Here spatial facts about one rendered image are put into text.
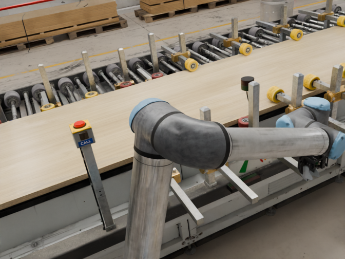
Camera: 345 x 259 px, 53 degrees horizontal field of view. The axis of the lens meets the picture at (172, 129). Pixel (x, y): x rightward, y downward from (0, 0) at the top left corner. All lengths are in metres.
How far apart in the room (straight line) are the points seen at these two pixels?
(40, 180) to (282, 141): 1.08
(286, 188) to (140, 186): 1.69
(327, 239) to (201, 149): 1.78
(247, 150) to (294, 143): 0.19
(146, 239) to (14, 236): 0.89
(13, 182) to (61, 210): 0.25
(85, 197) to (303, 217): 1.50
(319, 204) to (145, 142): 1.96
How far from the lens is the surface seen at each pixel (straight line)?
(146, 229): 1.00
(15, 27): 7.20
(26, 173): 1.73
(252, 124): 1.63
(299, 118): 1.25
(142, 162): 0.89
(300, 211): 2.60
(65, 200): 1.70
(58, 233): 1.78
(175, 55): 2.54
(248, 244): 2.36
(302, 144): 1.04
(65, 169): 1.65
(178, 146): 0.77
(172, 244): 2.17
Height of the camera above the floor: 1.82
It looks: 31 degrees down
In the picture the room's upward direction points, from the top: 8 degrees counter-clockwise
